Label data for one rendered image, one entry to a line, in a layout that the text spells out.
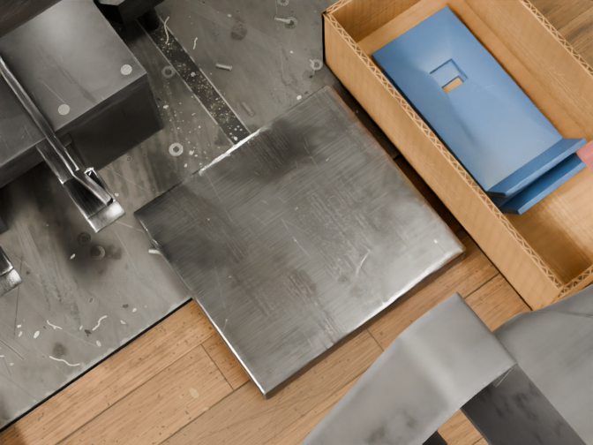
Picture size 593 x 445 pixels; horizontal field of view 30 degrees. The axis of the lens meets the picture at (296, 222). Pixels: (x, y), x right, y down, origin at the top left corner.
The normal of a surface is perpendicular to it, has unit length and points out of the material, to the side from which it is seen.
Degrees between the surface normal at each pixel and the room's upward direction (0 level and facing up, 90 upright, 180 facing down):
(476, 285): 0
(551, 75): 90
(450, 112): 0
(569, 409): 13
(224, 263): 0
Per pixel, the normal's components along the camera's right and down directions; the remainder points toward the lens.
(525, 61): -0.81, 0.56
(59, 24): -0.04, -0.36
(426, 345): -0.29, -0.15
